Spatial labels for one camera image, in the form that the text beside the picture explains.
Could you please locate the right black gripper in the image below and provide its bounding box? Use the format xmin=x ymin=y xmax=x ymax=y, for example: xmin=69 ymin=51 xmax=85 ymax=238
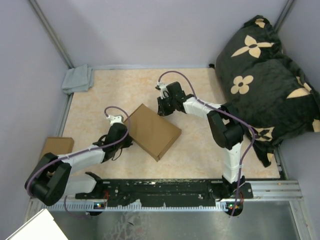
xmin=155 ymin=95 xmax=176 ymax=118

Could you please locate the brown cardboard box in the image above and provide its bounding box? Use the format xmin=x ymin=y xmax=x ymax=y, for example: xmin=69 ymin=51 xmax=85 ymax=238
xmin=124 ymin=103 xmax=182 ymax=162

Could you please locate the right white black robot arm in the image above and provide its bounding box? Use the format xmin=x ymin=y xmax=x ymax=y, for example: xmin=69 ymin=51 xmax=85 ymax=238
xmin=155 ymin=81 xmax=245 ymax=198

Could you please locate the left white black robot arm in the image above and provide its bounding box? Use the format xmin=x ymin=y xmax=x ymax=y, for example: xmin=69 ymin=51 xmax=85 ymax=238
xmin=24 ymin=123 xmax=132 ymax=206

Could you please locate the small folded cardboard box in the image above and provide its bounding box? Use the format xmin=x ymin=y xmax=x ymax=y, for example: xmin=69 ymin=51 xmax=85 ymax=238
xmin=40 ymin=137 xmax=75 ymax=159

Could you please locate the grey folded cloth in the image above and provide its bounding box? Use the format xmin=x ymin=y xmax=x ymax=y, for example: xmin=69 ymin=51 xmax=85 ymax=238
xmin=61 ymin=64 xmax=94 ymax=95

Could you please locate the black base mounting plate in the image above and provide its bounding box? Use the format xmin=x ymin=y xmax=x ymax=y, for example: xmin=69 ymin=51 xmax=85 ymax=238
xmin=74 ymin=178 xmax=254 ymax=208

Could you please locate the black floral pillow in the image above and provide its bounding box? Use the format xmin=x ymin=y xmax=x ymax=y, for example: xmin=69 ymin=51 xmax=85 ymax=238
xmin=214 ymin=15 xmax=320 ymax=167

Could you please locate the white board corner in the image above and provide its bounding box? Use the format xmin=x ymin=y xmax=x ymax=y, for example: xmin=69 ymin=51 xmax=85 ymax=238
xmin=0 ymin=209 xmax=67 ymax=240

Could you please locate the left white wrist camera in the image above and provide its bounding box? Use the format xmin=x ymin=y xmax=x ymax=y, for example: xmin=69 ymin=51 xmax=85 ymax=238
xmin=106 ymin=115 xmax=124 ymax=126

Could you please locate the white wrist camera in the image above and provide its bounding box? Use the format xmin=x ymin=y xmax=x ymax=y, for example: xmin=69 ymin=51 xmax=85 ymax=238
xmin=106 ymin=115 xmax=124 ymax=126
xmin=155 ymin=81 xmax=170 ymax=99

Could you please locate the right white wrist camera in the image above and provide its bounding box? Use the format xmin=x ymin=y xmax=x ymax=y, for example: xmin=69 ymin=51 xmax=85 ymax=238
xmin=155 ymin=81 xmax=170 ymax=99

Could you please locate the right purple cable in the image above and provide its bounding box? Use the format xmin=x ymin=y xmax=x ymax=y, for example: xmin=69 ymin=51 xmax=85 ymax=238
xmin=157 ymin=71 xmax=257 ymax=217

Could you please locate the purple cable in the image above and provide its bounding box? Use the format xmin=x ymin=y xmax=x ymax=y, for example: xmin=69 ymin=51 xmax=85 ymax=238
xmin=157 ymin=71 xmax=257 ymax=217
xmin=26 ymin=106 xmax=133 ymax=218

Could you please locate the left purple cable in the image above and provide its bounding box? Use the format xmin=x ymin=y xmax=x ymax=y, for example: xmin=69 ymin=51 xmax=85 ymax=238
xmin=26 ymin=106 xmax=133 ymax=218

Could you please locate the aluminium frame rail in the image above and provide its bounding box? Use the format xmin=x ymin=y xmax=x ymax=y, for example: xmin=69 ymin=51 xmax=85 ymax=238
xmin=29 ymin=179 xmax=302 ymax=216

